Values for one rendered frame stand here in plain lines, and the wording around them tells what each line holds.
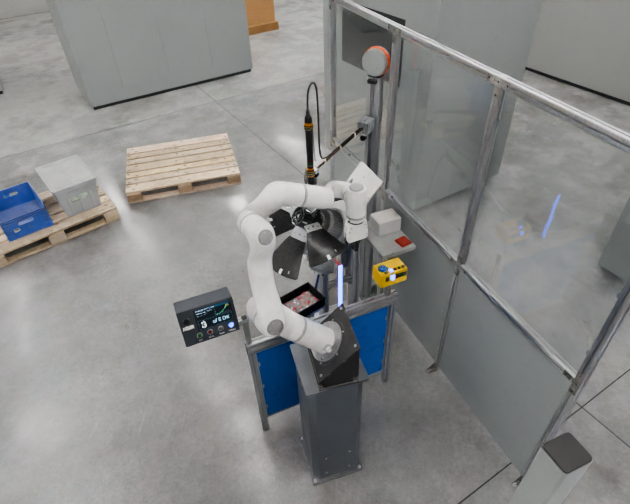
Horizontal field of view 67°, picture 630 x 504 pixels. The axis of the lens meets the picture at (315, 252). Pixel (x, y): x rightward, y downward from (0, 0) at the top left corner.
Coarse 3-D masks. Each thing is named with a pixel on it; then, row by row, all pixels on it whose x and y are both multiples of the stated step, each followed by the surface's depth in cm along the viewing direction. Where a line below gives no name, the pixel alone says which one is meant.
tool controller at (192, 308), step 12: (192, 300) 219; (204, 300) 217; (216, 300) 216; (228, 300) 217; (180, 312) 211; (192, 312) 213; (204, 312) 215; (216, 312) 217; (228, 312) 220; (180, 324) 213; (192, 324) 215; (216, 324) 220; (192, 336) 217; (204, 336) 220; (216, 336) 222
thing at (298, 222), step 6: (294, 210) 272; (300, 210) 268; (294, 216) 271; (300, 216) 268; (306, 216) 265; (312, 216) 268; (318, 216) 272; (294, 222) 270; (300, 222) 265; (306, 222) 266; (312, 222) 268; (318, 222) 270
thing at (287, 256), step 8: (288, 240) 273; (296, 240) 273; (280, 248) 275; (288, 248) 273; (296, 248) 273; (304, 248) 273; (280, 256) 275; (288, 256) 273; (296, 256) 273; (272, 264) 277; (280, 264) 275; (288, 264) 273; (296, 264) 273; (296, 272) 272
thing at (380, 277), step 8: (384, 264) 257; (392, 264) 257; (400, 264) 257; (376, 272) 255; (392, 272) 252; (400, 272) 254; (376, 280) 258; (384, 280) 253; (392, 280) 256; (400, 280) 258
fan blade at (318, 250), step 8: (312, 232) 262; (320, 232) 262; (312, 240) 258; (320, 240) 257; (328, 240) 257; (336, 240) 256; (312, 248) 255; (320, 248) 254; (328, 248) 253; (336, 248) 252; (344, 248) 250; (312, 256) 253; (320, 256) 251; (312, 264) 251; (320, 264) 249
